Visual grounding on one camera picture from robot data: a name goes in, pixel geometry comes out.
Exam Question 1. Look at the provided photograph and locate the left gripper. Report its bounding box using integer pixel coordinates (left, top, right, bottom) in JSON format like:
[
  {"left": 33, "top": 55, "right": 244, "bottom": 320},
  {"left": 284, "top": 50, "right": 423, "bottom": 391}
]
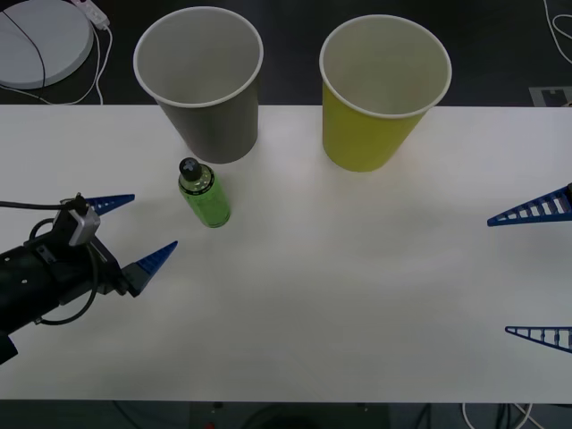
[{"left": 52, "top": 193, "right": 179, "bottom": 307}]

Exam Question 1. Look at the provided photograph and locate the white cable under table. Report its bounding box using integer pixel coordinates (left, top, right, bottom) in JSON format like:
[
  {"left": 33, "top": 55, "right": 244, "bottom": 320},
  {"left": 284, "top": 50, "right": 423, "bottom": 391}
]
[{"left": 461, "top": 401, "right": 540, "bottom": 429}]

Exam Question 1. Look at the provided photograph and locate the grey floor marker plate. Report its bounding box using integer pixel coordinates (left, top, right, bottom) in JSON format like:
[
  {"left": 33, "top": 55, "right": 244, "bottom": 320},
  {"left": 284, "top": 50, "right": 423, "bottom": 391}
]
[{"left": 528, "top": 85, "right": 572, "bottom": 108}]

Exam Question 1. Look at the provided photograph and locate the thin black cable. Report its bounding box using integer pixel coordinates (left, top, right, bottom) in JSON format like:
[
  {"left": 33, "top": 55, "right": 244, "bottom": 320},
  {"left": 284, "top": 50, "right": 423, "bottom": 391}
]
[{"left": 0, "top": 8, "right": 47, "bottom": 100}]

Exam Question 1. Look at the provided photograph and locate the white power strip cable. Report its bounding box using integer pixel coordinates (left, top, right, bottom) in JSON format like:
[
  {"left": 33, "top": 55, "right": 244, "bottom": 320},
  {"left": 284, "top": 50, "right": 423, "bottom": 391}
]
[{"left": 0, "top": 24, "right": 114, "bottom": 106}]

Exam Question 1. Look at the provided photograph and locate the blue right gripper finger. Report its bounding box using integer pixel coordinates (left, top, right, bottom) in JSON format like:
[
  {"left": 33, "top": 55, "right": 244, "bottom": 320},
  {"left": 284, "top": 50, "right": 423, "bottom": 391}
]
[
  {"left": 486, "top": 181, "right": 572, "bottom": 228},
  {"left": 504, "top": 325, "right": 572, "bottom": 355}
]

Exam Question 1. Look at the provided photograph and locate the green plastic bottle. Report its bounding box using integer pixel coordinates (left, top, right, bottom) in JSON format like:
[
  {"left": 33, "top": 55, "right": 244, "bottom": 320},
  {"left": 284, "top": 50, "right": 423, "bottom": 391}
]
[{"left": 178, "top": 156, "right": 232, "bottom": 229}]

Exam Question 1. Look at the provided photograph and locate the yellow-green plastic bin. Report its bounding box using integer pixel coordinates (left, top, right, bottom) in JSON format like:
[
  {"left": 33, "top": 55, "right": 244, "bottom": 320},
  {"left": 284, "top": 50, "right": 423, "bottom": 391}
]
[{"left": 318, "top": 13, "right": 453, "bottom": 173}]

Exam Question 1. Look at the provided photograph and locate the white power strip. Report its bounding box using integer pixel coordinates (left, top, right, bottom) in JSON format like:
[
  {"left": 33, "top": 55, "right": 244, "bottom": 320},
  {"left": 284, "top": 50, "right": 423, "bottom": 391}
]
[{"left": 73, "top": 0, "right": 111, "bottom": 30}]

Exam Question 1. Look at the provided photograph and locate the white round floor base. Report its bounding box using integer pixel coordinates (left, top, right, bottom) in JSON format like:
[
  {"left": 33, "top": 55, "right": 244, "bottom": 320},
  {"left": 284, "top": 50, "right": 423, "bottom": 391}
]
[{"left": 0, "top": 0, "right": 96, "bottom": 89}]

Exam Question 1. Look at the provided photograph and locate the grey plastic bin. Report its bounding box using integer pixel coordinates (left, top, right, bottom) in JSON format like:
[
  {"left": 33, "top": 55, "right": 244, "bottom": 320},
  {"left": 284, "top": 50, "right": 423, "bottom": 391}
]
[{"left": 132, "top": 5, "right": 265, "bottom": 164}]

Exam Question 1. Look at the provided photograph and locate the white looped cable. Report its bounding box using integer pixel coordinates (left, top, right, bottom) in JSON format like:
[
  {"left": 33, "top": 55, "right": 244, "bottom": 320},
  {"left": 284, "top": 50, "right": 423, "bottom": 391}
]
[{"left": 543, "top": 0, "right": 572, "bottom": 75}]

